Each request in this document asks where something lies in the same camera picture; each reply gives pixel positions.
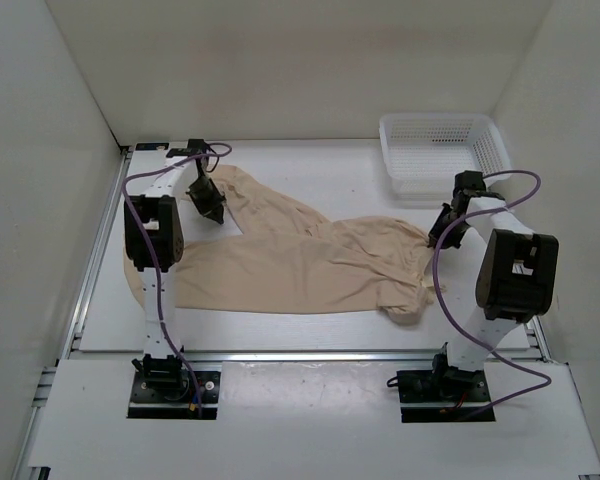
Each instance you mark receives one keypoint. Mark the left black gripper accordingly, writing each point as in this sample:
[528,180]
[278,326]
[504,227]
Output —
[214,204]

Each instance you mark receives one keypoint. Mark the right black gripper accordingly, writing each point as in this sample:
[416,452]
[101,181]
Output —
[438,225]

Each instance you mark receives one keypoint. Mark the beige trousers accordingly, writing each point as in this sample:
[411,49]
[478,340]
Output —
[290,259]

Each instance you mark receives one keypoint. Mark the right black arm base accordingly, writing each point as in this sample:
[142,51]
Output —
[423,401]

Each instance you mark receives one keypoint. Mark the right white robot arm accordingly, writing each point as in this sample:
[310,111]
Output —
[515,281]

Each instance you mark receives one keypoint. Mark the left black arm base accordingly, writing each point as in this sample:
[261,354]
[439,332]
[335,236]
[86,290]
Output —
[149,400]

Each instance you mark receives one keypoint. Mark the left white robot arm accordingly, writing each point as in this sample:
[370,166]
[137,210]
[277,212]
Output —
[154,243]

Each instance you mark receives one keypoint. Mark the white plastic mesh basket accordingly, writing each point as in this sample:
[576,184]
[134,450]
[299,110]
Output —
[423,152]

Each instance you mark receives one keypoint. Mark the aluminium front rail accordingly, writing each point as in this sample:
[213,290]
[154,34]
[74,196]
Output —
[530,354]

